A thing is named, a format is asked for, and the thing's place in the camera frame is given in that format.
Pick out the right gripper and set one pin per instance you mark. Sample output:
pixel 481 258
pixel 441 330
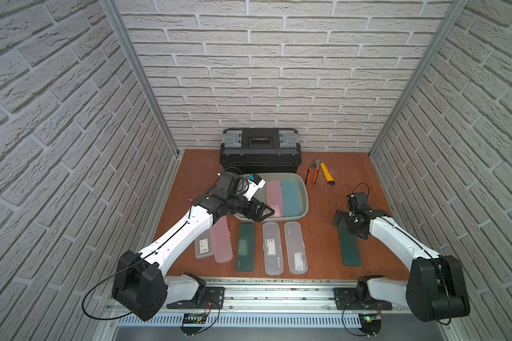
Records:
pixel 343 222

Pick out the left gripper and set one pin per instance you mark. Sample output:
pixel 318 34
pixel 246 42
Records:
pixel 251 207

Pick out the pink pencil case with label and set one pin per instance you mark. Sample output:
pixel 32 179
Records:
pixel 274 198

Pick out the dark green case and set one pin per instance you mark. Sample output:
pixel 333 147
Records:
pixel 349 249
pixel 246 248

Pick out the light blue pencil case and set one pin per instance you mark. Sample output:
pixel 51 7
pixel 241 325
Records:
pixel 290 199

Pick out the clear pencil case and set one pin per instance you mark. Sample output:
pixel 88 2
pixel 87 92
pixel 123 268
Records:
pixel 296 254
pixel 272 246

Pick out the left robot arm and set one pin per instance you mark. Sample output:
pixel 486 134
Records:
pixel 140 281

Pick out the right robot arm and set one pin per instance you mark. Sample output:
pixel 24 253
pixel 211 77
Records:
pixel 435 289

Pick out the grey plastic storage tray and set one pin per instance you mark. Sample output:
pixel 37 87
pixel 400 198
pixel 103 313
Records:
pixel 299 190

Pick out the pink pencil case left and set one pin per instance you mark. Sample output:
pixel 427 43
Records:
pixel 222 246

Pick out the clear rectangular case far left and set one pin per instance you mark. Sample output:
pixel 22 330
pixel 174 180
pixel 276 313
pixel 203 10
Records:
pixel 203 248

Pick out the yellow utility knife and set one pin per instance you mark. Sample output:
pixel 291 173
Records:
pixel 328 176

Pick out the black plastic toolbox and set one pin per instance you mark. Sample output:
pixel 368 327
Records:
pixel 261 150

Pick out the right controller board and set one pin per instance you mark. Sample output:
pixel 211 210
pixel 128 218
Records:
pixel 370 324

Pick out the controller board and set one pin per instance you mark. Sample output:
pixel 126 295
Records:
pixel 370 324
pixel 192 323

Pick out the left controller board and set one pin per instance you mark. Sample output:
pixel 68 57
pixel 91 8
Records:
pixel 192 323

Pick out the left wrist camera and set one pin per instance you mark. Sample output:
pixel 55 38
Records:
pixel 254 183

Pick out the orange handled pliers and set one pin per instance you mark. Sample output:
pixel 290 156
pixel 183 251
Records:
pixel 312 172

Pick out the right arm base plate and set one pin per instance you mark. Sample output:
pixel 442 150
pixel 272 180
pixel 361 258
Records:
pixel 354 299

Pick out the aluminium mounting rail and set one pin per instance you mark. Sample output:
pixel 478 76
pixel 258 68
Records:
pixel 270 295

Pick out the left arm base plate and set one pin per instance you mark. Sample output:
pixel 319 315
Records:
pixel 206 298

